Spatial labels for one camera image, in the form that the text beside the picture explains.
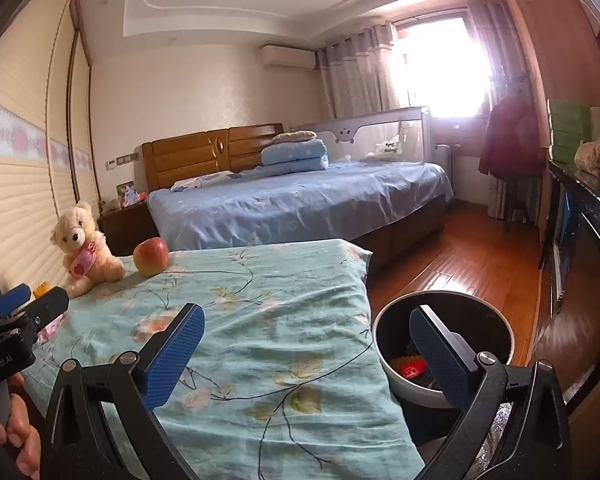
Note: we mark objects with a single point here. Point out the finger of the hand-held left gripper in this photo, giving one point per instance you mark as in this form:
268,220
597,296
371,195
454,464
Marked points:
45,310
10,301

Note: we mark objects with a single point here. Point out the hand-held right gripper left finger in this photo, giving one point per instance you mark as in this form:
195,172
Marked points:
172,355

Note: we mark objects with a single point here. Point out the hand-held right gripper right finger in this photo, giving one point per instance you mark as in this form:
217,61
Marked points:
437,355

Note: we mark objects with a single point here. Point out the small red box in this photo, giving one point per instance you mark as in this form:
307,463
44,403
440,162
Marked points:
414,370

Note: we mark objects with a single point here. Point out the round white bin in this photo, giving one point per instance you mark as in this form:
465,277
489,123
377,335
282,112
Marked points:
395,322

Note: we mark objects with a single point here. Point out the person's left hand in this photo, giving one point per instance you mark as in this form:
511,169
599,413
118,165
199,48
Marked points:
22,440

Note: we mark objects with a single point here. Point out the orange snack packet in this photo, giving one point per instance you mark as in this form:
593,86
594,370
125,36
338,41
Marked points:
42,290

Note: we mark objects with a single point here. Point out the cream teddy bear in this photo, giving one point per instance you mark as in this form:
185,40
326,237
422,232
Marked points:
77,232

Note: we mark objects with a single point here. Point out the red apple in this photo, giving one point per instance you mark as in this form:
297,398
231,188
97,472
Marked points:
151,257

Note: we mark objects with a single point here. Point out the mint floral blanket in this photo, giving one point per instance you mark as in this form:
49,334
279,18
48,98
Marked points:
280,310

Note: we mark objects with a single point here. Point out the wooden nightstand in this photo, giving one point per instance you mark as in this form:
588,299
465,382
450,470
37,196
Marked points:
127,227

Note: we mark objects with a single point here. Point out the cream sliding wardrobe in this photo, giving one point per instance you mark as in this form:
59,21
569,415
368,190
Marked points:
25,185

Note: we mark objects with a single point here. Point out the light blue small cloth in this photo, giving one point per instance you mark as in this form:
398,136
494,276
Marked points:
205,181

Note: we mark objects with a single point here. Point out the white radiator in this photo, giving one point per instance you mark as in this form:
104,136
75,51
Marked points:
445,155

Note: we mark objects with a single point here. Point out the wooden headboard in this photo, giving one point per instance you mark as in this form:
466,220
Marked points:
190,155

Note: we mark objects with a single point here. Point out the black cabinet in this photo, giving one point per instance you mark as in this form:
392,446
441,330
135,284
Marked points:
595,230

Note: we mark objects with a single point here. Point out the bed with blue sheet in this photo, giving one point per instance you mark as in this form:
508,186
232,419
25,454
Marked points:
305,200

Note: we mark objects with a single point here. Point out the maroon hanging coat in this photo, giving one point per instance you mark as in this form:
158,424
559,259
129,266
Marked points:
512,140

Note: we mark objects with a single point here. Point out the folded blue quilt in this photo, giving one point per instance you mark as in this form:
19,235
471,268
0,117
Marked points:
295,155

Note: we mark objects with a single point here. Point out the beige pillow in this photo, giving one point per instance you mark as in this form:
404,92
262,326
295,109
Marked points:
294,137

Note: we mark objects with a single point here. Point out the beige plush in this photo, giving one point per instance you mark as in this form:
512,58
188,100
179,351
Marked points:
597,157

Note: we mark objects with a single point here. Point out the green box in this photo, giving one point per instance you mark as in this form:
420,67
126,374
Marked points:
570,130

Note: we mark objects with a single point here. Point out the bright window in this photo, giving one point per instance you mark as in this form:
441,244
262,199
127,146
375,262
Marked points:
440,65

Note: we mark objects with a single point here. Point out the grey beige curtain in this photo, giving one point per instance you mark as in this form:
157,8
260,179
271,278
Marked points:
355,75

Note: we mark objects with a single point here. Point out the white air conditioner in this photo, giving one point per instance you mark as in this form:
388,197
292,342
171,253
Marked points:
287,56

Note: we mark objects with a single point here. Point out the photo frame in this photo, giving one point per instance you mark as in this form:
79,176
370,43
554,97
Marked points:
127,194

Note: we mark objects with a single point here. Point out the wall switch panel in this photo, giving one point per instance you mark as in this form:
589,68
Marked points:
122,161

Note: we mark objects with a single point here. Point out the grey bed guard rail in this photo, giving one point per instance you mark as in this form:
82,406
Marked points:
370,132

